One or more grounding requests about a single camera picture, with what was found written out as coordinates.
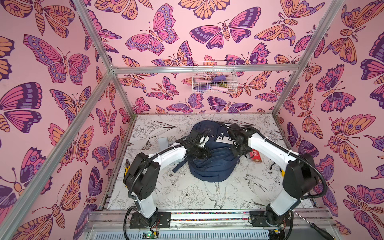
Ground small green circuit board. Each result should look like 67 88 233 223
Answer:
142 231 159 240

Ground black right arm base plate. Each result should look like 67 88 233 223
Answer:
248 210 270 228

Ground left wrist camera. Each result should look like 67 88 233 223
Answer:
198 136 209 148

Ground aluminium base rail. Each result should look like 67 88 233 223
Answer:
83 209 343 240

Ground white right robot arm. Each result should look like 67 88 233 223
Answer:
228 124 328 227

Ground white wire wall basket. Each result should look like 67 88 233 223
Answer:
191 64 239 95

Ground navy blue student backpack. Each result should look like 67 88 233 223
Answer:
173 120 240 183

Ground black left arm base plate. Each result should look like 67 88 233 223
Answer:
130 212 171 229

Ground yellow handled pliers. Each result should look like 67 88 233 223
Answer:
124 159 131 176

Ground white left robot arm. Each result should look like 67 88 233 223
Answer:
123 130 211 220

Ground black screwdriver handle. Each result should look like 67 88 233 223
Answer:
293 211 334 240

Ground red pencil box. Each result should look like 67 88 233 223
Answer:
250 149 262 163

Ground silver pencil case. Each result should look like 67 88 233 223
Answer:
158 137 169 151

